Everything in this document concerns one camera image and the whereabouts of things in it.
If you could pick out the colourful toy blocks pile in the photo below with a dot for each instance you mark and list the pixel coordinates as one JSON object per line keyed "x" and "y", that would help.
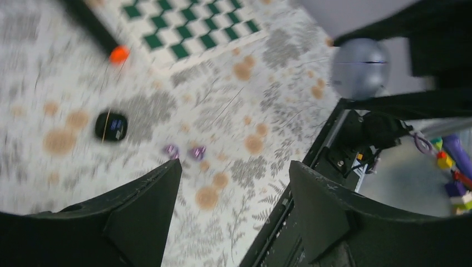
{"x": 450, "y": 157}

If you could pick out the floral tablecloth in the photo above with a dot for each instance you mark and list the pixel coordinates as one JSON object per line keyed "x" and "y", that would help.
{"x": 255, "y": 109}

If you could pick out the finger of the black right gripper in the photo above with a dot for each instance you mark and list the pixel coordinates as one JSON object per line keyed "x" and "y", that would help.
{"x": 453, "y": 102}
{"x": 438, "y": 32}

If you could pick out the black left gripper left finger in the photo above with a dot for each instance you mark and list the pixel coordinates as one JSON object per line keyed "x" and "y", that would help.
{"x": 127, "y": 226}

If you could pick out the lavender earbuds case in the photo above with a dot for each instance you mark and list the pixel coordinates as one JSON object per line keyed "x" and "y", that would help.
{"x": 360, "y": 69}

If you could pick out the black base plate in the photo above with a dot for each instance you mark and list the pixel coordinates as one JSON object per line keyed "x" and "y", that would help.
{"x": 280, "y": 243}

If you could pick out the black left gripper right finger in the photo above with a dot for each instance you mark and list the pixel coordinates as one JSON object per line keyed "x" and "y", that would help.
{"x": 337, "y": 222}

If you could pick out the purple earbud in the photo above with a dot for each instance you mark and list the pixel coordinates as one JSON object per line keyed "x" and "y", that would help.
{"x": 197, "y": 153}
{"x": 172, "y": 151}

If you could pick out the green white chessboard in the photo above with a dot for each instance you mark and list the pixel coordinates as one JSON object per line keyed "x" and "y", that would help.
{"x": 175, "y": 35}

